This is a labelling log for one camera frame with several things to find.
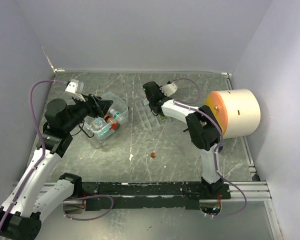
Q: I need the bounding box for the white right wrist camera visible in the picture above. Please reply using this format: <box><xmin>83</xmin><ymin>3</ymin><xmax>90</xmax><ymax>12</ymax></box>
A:
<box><xmin>159</xmin><ymin>81</ymin><xmax>178</xmax><ymax>97</ymax></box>

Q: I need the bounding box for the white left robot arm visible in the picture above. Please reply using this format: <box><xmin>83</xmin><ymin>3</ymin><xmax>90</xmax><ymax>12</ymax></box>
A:
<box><xmin>0</xmin><ymin>94</ymin><xmax>113</xmax><ymax>240</ymax></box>

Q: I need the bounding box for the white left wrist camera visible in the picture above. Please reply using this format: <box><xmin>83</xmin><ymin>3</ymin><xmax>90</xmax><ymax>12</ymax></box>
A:
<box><xmin>65</xmin><ymin>79</ymin><xmax>86</xmax><ymax>102</ymax></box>

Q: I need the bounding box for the brown syrup bottle orange cap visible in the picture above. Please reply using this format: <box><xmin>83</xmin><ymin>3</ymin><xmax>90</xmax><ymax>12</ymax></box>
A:
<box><xmin>103</xmin><ymin>114</ymin><xmax>116</xmax><ymax>125</ymax></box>

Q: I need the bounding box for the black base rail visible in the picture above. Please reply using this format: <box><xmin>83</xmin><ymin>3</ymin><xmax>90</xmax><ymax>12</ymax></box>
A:
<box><xmin>52</xmin><ymin>171</ymin><xmax>232</xmax><ymax>212</ymax></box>

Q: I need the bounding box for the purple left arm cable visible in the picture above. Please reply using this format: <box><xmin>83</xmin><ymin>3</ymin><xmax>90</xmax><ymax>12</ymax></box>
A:
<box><xmin>0</xmin><ymin>79</ymin><xmax>114</xmax><ymax>240</ymax></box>

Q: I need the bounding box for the round pastel drawer cabinet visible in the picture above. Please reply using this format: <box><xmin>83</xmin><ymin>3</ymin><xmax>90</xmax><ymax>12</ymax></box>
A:
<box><xmin>205</xmin><ymin>89</ymin><xmax>261</xmax><ymax>139</ymax></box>

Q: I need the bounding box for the clear plastic medicine box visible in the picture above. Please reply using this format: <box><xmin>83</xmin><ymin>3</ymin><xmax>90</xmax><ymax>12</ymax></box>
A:
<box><xmin>83</xmin><ymin>91</ymin><xmax>129</xmax><ymax>142</ymax></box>

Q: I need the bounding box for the white plastic medicine bottle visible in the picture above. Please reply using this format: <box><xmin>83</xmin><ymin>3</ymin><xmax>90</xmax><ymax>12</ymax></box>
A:
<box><xmin>109</xmin><ymin>108</ymin><xmax>124</xmax><ymax>123</ymax></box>

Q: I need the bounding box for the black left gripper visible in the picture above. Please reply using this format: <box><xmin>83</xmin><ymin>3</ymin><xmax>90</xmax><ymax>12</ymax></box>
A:
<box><xmin>63</xmin><ymin>91</ymin><xmax>113</xmax><ymax>132</ymax></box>

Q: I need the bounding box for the green ointment sachet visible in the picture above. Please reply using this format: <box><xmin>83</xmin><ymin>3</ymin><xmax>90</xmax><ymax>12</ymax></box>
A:
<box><xmin>158</xmin><ymin>115</ymin><xmax>167</xmax><ymax>122</ymax></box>

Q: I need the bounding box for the clear bandage bag teal header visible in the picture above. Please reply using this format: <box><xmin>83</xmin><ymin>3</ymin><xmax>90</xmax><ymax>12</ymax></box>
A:
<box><xmin>96</xmin><ymin>128</ymin><xmax>115</xmax><ymax>141</ymax></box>

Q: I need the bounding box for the clear divider tray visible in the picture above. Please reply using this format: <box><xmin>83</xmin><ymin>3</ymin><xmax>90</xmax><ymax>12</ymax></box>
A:
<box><xmin>134</xmin><ymin>99</ymin><xmax>172</xmax><ymax>131</ymax></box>

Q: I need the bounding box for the aluminium frame rail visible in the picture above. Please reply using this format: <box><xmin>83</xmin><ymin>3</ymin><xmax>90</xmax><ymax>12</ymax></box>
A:
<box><xmin>37</xmin><ymin>181</ymin><xmax>273</xmax><ymax>204</ymax></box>

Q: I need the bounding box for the white teal swab packet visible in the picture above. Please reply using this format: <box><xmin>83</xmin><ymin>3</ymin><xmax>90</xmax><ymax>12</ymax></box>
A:
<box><xmin>142</xmin><ymin>99</ymin><xmax>149</xmax><ymax>106</ymax></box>

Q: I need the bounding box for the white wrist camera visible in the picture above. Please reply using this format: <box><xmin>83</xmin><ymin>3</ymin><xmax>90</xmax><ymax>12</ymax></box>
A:
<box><xmin>65</xmin><ymin>79</ymin><xmax>86</xmax><ymax>102</ymax></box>
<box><xmin>159</xmin><ymin>81</ymin><xmax>178</xmax><ymax>97</ymax></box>

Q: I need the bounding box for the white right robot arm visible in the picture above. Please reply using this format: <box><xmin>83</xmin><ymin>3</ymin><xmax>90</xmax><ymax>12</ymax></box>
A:
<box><xmin>142</xmin><ymin>81</ymin><xmax>224</xmax><ymax>199</ymax></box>

